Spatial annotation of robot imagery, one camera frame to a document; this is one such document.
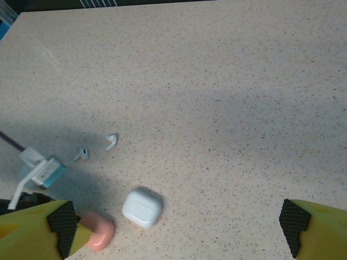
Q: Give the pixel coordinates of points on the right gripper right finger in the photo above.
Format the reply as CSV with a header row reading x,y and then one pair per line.
x,y
320,230

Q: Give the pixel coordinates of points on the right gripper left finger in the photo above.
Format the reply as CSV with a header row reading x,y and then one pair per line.
x,y
27,233

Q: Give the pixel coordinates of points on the pink earbud charging case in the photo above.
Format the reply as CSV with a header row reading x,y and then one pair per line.
x,y
99,230

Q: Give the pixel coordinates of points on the white earbud charging case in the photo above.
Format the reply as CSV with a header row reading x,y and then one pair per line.
x,y
142,207

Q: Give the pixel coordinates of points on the aluminium side rail blue edge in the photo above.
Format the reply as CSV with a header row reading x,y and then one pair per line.
x,y
4,29

